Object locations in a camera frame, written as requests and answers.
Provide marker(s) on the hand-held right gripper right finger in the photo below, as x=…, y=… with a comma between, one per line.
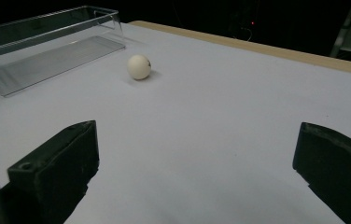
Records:
x=338, y=168

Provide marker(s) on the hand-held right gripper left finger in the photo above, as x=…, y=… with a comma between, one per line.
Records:
x=58, y=165

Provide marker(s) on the clear acrylic box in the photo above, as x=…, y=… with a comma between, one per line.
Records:
x=49, y=49

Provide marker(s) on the white ball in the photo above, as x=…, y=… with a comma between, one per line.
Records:
x=138, y=67

